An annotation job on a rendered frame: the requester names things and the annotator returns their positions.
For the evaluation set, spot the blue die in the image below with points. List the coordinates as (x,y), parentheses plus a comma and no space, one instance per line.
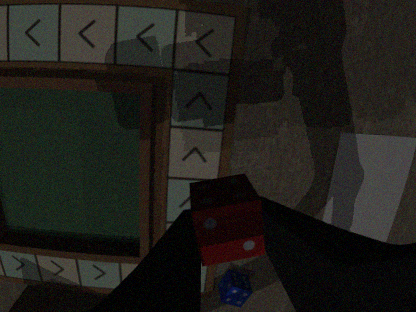
(235,288)

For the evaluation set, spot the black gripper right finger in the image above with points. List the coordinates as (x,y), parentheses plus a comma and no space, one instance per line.
(327,269)

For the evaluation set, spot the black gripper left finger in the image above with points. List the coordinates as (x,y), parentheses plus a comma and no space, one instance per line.
(167,279)

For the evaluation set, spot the red die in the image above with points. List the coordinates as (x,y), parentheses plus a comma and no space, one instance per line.
(227,217)

